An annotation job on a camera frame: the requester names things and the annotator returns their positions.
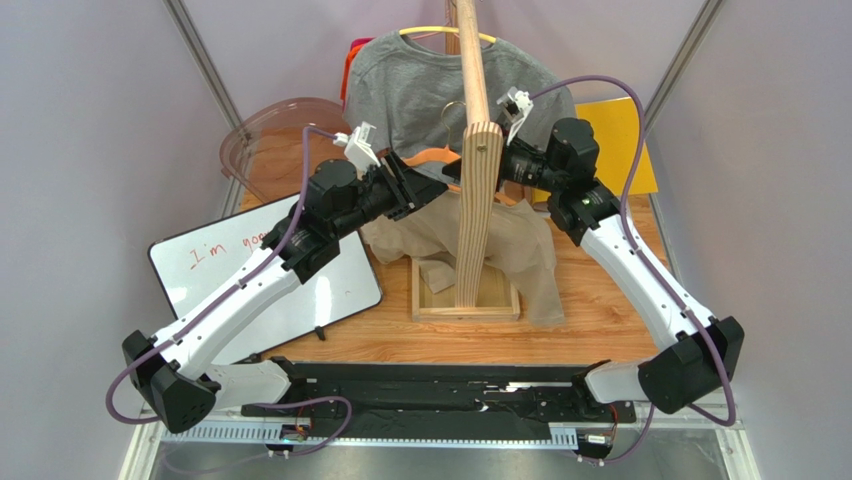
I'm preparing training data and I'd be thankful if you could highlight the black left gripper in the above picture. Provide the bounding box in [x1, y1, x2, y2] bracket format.
[332, 151, 450, 241]

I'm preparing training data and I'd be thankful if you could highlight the beige t shirt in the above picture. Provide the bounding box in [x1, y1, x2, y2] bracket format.
[360, 189, 567, 327]

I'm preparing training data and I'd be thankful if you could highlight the orange plastic hanger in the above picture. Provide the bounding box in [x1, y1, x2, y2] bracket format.
[404, 100, 465, 194]

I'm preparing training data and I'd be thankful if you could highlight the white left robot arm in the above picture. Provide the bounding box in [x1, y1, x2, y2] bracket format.
[105, 154, 451, 433]

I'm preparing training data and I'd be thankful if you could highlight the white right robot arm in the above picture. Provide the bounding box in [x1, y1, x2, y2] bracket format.
[498, 117, 744, 426]

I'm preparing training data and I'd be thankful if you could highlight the grey t shirt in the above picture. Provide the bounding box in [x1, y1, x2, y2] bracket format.
[343, 32, 576, 160]

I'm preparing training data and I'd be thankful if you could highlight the yellow plastic hanger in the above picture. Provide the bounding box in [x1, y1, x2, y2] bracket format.
[398, 25, 497, 48]

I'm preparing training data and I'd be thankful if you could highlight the wooden clothes rack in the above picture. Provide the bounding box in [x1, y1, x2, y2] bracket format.
[411, 1, 521, 322]

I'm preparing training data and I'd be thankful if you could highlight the orange cloth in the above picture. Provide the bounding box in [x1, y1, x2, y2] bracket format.
[340, 45, 364, 103]

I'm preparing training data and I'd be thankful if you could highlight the pink cloth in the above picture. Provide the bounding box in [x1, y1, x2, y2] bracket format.
[349, 37, 373, 50]

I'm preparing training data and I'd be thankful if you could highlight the clear pink plastic bowl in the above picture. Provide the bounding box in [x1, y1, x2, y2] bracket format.
[219, 97, 350, 210]

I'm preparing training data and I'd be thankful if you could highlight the white board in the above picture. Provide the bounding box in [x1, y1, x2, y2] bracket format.
[148, 195, 382, 364]

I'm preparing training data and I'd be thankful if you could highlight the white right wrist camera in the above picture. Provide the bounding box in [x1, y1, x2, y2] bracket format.
[496, 87, 534, 146]

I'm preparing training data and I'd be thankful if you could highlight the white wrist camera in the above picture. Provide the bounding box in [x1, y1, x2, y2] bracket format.
[496, 87, 534, 146]
[333, 122, 381, 172]

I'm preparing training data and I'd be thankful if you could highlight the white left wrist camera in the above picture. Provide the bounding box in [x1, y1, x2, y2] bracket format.
[333, 122, 381, 172]

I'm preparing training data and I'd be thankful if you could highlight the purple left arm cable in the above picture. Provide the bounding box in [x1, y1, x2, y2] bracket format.
[105, 126, 354, 458]

